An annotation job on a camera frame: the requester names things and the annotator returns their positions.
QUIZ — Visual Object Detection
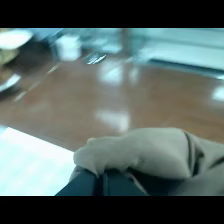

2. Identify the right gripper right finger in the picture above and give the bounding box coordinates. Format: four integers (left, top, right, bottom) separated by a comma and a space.
101, 169, 148, 197

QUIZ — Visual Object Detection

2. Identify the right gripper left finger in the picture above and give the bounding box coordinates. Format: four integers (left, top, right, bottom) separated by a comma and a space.
55, 168, 102, 197

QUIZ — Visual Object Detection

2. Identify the brown T-shirt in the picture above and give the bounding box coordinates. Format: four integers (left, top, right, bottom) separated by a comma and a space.
69, 127, 224, 197

